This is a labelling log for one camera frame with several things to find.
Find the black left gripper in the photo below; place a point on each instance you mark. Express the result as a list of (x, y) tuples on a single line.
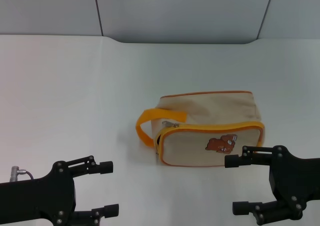
[(37, 198)]

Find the beige orange-trimmed bear food bag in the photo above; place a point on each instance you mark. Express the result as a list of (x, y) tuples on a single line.
[(200, 110)]

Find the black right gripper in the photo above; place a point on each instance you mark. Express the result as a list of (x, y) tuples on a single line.
[(295, 181)]

